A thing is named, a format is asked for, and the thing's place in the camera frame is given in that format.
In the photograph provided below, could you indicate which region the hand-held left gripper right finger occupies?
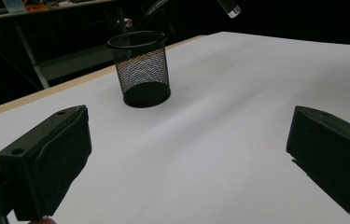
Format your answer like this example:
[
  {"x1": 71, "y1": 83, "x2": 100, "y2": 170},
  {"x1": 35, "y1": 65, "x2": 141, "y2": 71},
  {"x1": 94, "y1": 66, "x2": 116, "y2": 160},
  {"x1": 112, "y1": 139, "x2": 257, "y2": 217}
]
[{"x1": 286, "y1": 105, "x2": 350, "y2": 222}]

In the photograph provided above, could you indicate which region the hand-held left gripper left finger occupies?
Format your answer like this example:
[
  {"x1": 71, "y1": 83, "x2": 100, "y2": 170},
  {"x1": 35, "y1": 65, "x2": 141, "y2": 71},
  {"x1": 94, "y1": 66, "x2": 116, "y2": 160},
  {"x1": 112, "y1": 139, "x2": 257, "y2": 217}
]
[{"x1": 0, "y1": 105, "x2": 93, "y2": 222}]

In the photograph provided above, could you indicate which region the black mesh pen cup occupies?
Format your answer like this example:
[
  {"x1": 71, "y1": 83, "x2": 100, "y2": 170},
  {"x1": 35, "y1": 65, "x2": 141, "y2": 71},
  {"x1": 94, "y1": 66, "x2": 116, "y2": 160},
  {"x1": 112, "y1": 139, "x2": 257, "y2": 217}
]
[{"x1": 105, "y1": 30, "x2": 173, "y2": 109}]

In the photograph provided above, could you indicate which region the white table cover sheet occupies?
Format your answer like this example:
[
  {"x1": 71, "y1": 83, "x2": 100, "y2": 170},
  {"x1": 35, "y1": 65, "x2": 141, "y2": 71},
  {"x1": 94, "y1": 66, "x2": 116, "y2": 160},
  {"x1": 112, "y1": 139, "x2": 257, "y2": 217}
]
[{"x1": 0, "y1": 31, "x2": 350, "y2": 224}]

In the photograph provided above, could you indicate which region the black chair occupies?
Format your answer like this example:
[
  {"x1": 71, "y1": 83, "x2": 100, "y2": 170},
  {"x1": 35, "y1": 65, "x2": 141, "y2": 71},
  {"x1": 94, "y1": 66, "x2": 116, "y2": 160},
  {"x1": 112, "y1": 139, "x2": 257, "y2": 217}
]
[{"x1": 135, "y1": 0, "x2": 172, "y2": 33}]

